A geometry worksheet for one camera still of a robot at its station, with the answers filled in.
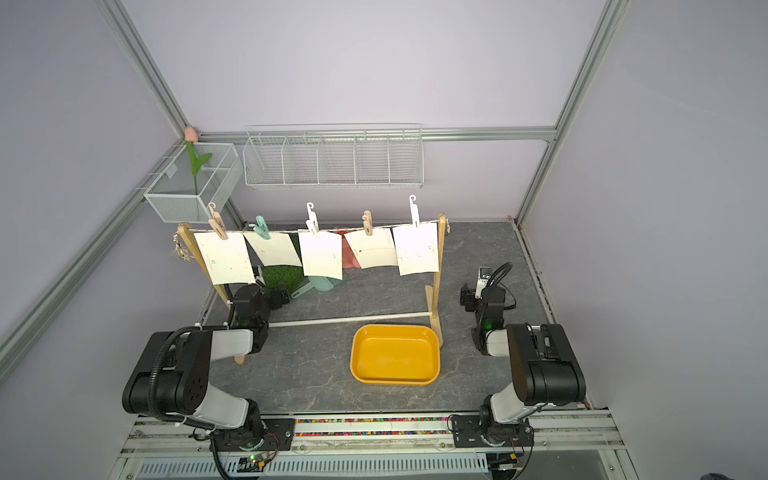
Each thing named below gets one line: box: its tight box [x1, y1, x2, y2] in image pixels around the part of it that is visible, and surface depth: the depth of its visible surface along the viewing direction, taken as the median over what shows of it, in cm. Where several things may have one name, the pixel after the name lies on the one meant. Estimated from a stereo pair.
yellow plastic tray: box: [350, 324, 441, 386], surface depth 87 cm
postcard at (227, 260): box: [194, 232, 256, 286], surface depth 64 cm
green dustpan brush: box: [291, 276, 342, 298], surface depth 104 cm
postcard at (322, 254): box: [298, 229, 343, 280], surface depth 66 cm
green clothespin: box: [253, 215, 271, 240], surface depth 61 cm
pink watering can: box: [333, 229, 361, 269], surface depth 66 cm
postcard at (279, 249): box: [243, 232, 303, 267], surface depth 66 cm
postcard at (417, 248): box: [392, 222, 439, 276], surface depth 66 cm
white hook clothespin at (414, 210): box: [409, 194, 420, 228], surface depth 60 cm
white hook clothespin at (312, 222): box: [306, 202, 320, 238], surface depth 61 cm
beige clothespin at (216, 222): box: [208, 202, 229, 240], surface depth 60 cm
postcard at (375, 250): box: [344, 228, 398, 269], surface depth 65 cm
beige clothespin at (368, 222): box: [362, 210, 373, 236], surface depth 60 cm
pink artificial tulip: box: [185, 127, 212, 195], surface depth 92 cm
